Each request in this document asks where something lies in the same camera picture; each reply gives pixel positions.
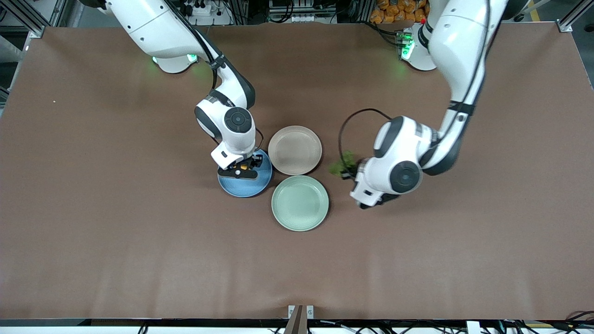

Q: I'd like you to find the green lettuce leaf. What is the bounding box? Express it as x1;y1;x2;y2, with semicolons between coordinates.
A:
329;150;358;178

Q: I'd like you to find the blue plate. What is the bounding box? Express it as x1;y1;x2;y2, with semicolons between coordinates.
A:
217;148;273;199

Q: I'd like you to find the beige plate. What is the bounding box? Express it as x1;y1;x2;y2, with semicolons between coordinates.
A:
268;125;323;176

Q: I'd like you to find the green plate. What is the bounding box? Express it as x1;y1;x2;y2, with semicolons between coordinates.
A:
271;175;330;232

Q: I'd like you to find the white power strip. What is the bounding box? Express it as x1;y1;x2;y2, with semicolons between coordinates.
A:
183;0;219;17

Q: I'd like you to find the orange fruit pile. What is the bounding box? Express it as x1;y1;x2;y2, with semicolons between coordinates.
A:
370;0;430;25

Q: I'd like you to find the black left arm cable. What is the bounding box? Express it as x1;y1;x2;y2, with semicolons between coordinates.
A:
338;0;492;179

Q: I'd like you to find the black base cable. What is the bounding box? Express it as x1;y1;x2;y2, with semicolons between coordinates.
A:
362;21;400;47

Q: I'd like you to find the aluminium frame profile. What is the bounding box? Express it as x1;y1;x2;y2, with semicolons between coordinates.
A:
0;0;70;40
557;0;594;33

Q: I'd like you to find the black cable bundle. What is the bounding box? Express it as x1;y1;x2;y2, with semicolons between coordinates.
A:
552;310;594;332

